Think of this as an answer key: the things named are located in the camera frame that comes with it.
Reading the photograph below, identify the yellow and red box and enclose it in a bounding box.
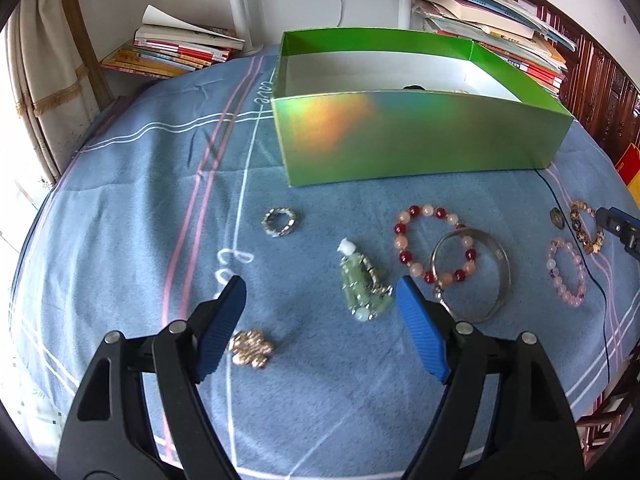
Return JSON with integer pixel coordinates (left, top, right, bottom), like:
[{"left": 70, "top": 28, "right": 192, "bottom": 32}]
[{"left": 615, "top": 142, "right": 640, "bottom": 187}]

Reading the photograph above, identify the green jade pendant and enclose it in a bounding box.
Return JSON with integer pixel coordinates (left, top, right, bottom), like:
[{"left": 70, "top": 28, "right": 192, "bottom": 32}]
[{"left": 337, "top": 240, "right": 395, "bottom": 322}]

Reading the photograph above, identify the silver bangle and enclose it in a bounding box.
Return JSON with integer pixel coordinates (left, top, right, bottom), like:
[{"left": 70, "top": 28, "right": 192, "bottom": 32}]
[{"left": 431, "top": 228, "right": 512, "bottom": 323}]

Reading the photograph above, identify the gold knot brooch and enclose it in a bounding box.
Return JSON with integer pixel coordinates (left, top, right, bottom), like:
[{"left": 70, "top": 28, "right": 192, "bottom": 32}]
[{"left": 229, "top": 329, "right": 275, "bottom": 370}]

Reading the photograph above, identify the brown wooden post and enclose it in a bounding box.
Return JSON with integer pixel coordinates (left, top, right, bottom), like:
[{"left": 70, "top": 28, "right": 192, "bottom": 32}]
[{"left": 62, "top": 0, "right": 117, "bottom": 108}]

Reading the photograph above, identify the small silver chain ring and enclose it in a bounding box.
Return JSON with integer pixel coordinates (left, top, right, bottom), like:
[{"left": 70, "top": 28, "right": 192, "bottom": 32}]
[{"left": 262, "top": 207, "right": 300, "bottom": 237}]

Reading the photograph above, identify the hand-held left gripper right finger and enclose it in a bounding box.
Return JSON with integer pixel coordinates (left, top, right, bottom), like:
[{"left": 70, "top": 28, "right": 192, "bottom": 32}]
[{"left": 396, "top": 276, "right": 586, "bottom": 480}]

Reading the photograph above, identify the beige curtain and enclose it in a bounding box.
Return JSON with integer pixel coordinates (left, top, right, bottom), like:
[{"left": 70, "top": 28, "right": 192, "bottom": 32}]
[{"left": 0, "top": 0, "right": 108, "bottom": 188}]

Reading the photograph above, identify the blue striped bedsheet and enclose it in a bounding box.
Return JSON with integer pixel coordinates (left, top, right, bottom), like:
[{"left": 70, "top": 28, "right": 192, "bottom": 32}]
[{"left": 10, "top": 42, "right": 635, "bottom": 480}]

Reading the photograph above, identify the shiny green cardboard box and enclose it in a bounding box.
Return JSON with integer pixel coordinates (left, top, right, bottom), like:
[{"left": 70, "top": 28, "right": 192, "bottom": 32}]
[{"left": 270, "top": 29, "right": 575, "bottom": 188}]

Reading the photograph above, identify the brown patterned bead bracelet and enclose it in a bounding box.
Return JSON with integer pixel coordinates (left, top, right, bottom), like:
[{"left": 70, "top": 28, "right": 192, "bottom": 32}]
[{"left": 570, "top": 200, "right": 606, "bottom": 255}]

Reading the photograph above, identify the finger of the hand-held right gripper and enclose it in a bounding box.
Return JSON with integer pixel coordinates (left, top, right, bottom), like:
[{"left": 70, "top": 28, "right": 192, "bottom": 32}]
[{"left": 596, "top": 206, "right": 640, "bottom": 252}]

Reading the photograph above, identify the red and pink bead bracelet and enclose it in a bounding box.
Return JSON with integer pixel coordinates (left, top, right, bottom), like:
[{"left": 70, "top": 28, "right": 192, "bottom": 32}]
[{"left": 392, "top": 204, "right": 480, "bottom": 286}]

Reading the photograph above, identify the thin black cable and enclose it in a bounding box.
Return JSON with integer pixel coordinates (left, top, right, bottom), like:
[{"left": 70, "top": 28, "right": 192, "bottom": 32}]
[{"left": 534, "top": 166, "right": 612, "bottom": 413}]

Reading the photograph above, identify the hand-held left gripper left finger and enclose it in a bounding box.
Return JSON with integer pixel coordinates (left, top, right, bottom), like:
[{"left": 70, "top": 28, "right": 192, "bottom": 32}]
[{"left": 57, "top": 275, "right": 247, "bottom": 480}]

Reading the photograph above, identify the pile of books and papers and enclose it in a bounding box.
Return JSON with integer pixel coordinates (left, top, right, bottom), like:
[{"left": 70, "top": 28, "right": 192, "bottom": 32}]
[{"left": 387, "top": 0, "right": 578, "bottom": 98}]

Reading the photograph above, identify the stack of red-spined books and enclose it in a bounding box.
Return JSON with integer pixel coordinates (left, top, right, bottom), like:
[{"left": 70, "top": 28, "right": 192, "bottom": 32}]
[{"left": 100, "top": 5, "right": 246, "bottom": 78}]

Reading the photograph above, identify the carved wooden headboard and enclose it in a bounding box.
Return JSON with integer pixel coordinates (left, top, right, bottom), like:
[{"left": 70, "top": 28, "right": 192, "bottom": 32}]
[{"left": 505, "top": 0, "right": 640, "bottom": 163}]

